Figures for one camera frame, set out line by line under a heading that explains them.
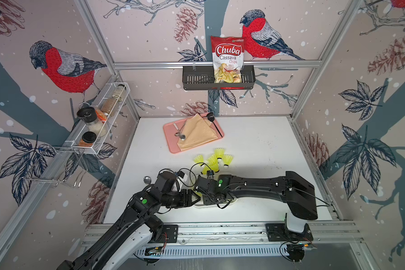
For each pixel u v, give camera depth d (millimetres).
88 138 605
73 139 640
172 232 729
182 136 1102
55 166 562
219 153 973
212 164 941
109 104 779
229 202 633
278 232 733
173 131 1141
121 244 482
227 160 954
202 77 1067
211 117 1180
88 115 624
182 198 640
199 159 951
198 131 1111
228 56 822
